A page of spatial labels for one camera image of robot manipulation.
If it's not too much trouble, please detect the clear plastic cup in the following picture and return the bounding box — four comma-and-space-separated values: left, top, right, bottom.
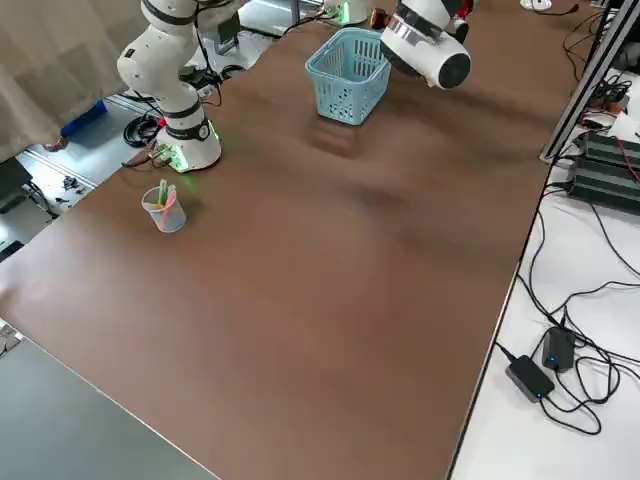
141, 184, 188, 234

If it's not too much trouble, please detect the beige curtain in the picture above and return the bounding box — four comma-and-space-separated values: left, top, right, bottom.
0, 0, 251, 164

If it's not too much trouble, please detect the black power adapter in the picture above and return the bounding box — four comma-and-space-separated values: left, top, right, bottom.
542, 325, 577, 374

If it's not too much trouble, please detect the aluminium frame post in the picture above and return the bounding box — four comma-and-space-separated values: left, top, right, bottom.
538, 0, 640, 164

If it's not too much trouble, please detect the blue floor tool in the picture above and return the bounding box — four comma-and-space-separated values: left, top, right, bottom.
59, 97, 109, 141

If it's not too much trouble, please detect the pink marker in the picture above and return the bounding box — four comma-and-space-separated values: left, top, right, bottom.
164, 183, 179, 226

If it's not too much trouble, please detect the black adapter cable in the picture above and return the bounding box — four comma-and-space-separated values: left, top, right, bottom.
492, 279, 640, 436

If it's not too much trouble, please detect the black finned power supply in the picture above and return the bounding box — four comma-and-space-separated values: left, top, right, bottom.
574, 130, 640, 169
567, 154, 640, 217

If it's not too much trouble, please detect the grey power adapter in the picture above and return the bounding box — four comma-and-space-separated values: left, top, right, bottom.
505, 354, 556, 404

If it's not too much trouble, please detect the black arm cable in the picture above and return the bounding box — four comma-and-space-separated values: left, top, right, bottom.
192, 0, 224, 109

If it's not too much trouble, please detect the light blue plastic basket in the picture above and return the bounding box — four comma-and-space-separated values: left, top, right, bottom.
304, 27, 394, 126

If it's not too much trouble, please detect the black cable coil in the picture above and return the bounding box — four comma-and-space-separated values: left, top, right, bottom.
123, 112, 166, 150

